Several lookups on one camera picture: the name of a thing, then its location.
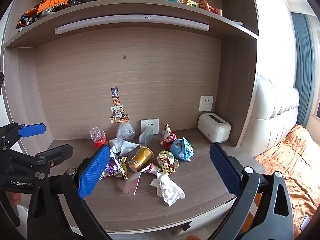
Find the upper white wall socket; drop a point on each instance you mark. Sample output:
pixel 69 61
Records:
pixel 205 103

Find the white wall socket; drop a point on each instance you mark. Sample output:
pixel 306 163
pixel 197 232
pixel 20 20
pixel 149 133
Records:
pixel 205 103
pixel 150 123

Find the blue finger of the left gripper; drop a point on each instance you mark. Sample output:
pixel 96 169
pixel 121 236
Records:
pixel 54 156
pixel 31 130

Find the clear plastic bag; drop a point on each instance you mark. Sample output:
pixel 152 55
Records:
pixel 125 131

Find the teal curtain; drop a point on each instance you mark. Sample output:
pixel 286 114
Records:
pixel 305 70

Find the silver white foil wrapper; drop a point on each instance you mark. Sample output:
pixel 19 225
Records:
pixel 121 147

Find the clear plastic bottle red label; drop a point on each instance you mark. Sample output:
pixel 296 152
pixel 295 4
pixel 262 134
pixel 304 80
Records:
pixel 99 137

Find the lower white wall socket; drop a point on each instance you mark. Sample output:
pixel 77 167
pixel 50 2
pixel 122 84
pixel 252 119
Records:
pixel 150 123

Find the colourful candy wrapper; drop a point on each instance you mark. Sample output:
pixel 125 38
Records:
pixel 167 162

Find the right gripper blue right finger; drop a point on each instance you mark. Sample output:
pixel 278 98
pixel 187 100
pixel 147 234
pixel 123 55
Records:
pixel 224 166

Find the blue snack bag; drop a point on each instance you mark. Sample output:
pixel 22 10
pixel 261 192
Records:
pixel 182 149

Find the purple snack wrapper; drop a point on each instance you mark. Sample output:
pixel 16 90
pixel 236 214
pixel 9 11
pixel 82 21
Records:
pixel 116 167

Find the white under-shelf light bar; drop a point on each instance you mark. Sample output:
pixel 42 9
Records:
pixel 130 18

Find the white drawer cabinet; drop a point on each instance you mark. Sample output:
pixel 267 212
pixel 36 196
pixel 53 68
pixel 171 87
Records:
pixel 186 226

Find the anime sticker strip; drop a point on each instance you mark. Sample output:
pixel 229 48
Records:
pixel 118 114

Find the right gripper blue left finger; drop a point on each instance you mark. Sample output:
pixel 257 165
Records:
pixel 89 175

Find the white tissue box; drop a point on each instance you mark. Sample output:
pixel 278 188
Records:
pixel 213 127

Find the red toy figure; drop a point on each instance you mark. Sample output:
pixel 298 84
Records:
pixel 203 4

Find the red snack wrapper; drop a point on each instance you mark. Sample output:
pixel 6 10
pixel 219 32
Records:
pixel 168 137

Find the white tissue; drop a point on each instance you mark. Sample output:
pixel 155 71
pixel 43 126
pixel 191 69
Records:
pixel 167 189

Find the orange bed cover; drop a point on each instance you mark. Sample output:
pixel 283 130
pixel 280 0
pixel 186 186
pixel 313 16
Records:
pixel 297 158

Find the wooden shelf unit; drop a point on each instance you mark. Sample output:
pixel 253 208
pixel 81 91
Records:
pixel 65 81

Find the orange juice cup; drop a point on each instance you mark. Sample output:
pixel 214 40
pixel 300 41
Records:
pixel 143 155

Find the clear folded plastic piece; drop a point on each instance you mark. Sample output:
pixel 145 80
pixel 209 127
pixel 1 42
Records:
pixel 146 137

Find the beige padded headboard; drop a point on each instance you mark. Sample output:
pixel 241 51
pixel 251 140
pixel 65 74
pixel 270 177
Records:
pixel 274 114

